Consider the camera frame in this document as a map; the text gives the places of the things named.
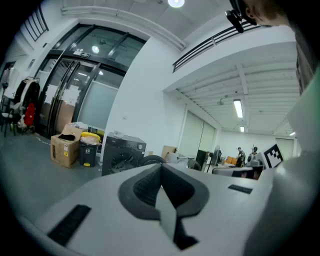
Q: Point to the metal garment rack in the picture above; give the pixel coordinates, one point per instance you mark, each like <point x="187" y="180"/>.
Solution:
<point x="27" y="95"/>

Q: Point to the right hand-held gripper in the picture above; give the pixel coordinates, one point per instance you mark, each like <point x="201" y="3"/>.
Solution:
<point x="273" y="156"/>

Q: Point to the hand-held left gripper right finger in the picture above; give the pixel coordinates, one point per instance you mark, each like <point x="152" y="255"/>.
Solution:
<point x="220" y="200"/>

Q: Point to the person's brown printed t-shirt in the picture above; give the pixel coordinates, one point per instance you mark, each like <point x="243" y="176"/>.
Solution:
<point x="303" y="62"/>

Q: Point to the red hanging garment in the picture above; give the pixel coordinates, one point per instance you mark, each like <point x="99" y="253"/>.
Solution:
<point x="30" y="113"/>

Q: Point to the black round-back chair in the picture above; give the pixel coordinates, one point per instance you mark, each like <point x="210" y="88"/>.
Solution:
<point x="196" y="165"/>

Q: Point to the round black washer door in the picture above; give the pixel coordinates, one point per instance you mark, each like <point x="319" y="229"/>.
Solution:
<point x="152" y="159"/>

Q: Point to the flat cardboard panel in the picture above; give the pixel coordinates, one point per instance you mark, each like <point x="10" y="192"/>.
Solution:
<point x="168" y="151"/>

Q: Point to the black yellow-lidded trash bin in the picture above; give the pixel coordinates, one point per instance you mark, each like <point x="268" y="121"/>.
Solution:
<point x="87" y="155"/>

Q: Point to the black chair with white seat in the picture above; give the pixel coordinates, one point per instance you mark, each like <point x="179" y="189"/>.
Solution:
<point x="7" y="115"/>

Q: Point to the round ceiling light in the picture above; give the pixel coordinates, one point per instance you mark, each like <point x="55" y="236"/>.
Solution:
<point x="176" y="2"/>

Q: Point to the black-framed transom window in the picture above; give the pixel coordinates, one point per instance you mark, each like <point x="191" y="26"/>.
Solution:
<point x="105" y="40"/>

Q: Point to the black-framed glass door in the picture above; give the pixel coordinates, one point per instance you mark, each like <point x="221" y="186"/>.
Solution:
<point x="65" y="75"/>

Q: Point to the white window blinds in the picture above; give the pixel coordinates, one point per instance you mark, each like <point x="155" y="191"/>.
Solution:
<point x="195" y="135"/>

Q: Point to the black hanging coat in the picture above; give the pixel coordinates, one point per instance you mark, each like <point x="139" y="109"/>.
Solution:
<point x="35" y="92"/>

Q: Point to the black washing machine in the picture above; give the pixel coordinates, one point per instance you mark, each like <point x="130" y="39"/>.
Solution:
<point x="117" y="147"/>

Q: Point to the short black balcony railing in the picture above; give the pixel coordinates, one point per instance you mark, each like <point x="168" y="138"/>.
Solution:
<point x="36" y="23"/>

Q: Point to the exit sign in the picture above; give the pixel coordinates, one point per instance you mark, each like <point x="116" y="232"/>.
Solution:
<point x="82" y="54"/>

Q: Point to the long black balcony railing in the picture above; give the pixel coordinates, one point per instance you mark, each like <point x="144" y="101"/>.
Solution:
<point x="212" y="41"/>

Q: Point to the white paper sheet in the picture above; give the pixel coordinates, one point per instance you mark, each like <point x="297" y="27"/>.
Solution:
<point x="70" y="95"/>
<point x="51" y="93"/>

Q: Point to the black pedestal fan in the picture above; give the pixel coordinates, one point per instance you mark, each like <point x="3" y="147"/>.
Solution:
<point x="215" y="153"/>

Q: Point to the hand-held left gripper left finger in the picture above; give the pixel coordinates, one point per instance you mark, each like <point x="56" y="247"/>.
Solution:
<point x="105" y="200"/>

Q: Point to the orange boxes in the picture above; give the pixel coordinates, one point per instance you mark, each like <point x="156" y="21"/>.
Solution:
<point x="230" y="160"/>

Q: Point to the black head-mounted camera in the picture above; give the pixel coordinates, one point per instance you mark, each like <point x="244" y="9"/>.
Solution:
<point x="235" y="20"/>

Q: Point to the translucent plastic bag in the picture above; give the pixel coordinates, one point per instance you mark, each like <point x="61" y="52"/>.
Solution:
<point x="176" y="160"/>

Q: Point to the open cardboard box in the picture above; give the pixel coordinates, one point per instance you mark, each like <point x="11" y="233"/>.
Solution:
<point x="62" y="152"/>

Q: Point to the person's head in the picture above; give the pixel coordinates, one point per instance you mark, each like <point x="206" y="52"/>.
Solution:
<point x="261" y="15"/>

